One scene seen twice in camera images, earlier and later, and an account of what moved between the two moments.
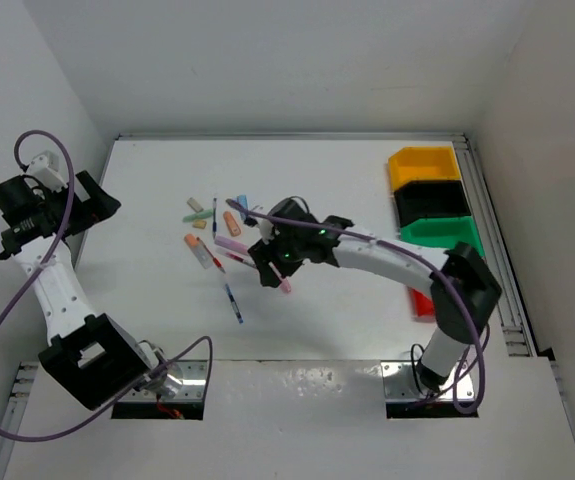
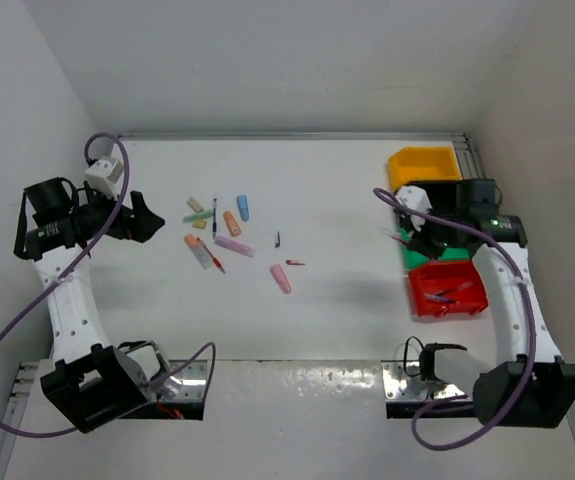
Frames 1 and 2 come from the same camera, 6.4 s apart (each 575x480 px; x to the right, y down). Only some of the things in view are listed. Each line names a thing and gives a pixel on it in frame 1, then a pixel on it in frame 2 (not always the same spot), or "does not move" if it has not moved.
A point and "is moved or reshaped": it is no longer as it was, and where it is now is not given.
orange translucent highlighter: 233,227 does not move
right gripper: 262,255 to 429,250
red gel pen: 215,260 does not move
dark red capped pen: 240,258 is moved or reshaped
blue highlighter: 243,202 does not move
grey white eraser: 195,205 does not move
